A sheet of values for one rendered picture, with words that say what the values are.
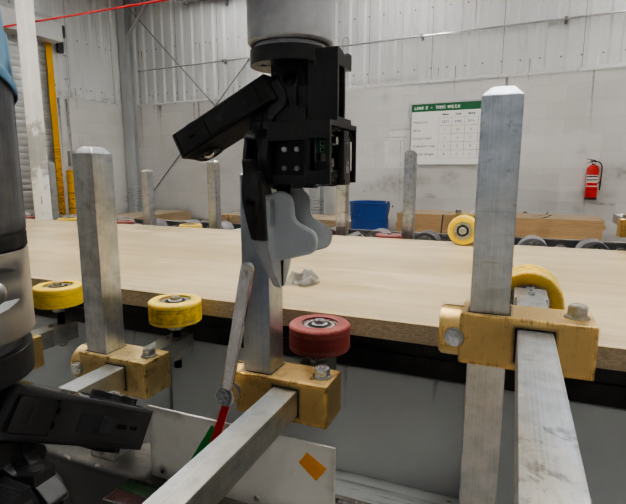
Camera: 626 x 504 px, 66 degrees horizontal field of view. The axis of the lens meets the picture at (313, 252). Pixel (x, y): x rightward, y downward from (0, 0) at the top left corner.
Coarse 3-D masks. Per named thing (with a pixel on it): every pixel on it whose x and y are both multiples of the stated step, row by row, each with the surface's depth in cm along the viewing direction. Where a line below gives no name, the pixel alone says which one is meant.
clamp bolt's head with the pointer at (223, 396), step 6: (234, 384) 57; (222, 390) 55; (240, 390) 57; (222, 396) 56; (228, 396) 55; (222, 402) 56; (228, 402) 55; (222, 408) 58; (228, 408) 57; (222, 414) 58; (222, 420) 58; (216, 426) 59; (222, 426) 58; (216, 432) 59
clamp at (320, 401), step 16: (240, 368) 58; (288, 368) 58; (304, 368) 58; (240, 384) 57; (256, 384) 56; (272, 384) 55; (288, 384) 54; (304, 384) 53; (320, 384) 53; (336, 384) 55; (240, 400) 57; (256, 400) 56; (304, 400) 54; (320, 400) 53; (336, 400) 56; (304, 416) 54; (320, 416) 53
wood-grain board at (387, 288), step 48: (48, 240) 142; (144, 240) 142; (192, 240) 142; (240, 240) 142; (336, 240) 142; (384, 240) 142; (432, 240) 142; (144, 288) 84; (192, 288) 84; (288, 288) 84; (336, 288) 84; (384, 288) 84; (432, 288) 84; (576, 288) 84; (624, 288) 84; (384, 336) 67; (432, 336) 64; (624, 336) 60
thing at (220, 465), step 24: (312, 360) 62; (264, 408) 50; (288, 408) 52; (240, 432) 45; (264, 432) 47; (216, 456) 42; (240, 456) 43; (168, 480) 38; (192, 480) 38; (216, 480) 39
